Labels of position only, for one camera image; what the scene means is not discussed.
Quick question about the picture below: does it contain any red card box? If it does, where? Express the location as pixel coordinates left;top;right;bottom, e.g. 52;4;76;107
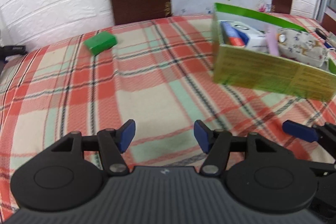
220;22;245;47

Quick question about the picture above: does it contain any brown wooden furniture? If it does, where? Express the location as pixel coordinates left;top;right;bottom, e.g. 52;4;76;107
321;13;336;34

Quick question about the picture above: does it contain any white blue carton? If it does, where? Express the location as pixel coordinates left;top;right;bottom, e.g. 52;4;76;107
229;22;268;53

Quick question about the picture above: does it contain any floral fabric pouch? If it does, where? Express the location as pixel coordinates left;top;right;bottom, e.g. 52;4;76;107
277;28;329;68

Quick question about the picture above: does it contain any plaid bed blanket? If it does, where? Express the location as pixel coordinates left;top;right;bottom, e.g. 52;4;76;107
1;15;335;221

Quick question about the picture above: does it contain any black marker with yellow cap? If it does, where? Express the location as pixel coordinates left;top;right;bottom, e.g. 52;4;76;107
278;34;286;43

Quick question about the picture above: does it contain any small green box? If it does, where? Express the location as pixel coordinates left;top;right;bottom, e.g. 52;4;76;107
84;31;117;56

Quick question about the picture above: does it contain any green cardboard box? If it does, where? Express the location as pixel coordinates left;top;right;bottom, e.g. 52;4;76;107
212;3;335;102

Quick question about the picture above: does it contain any lilac strap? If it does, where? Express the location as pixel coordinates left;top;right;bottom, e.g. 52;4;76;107
265;27;281;57

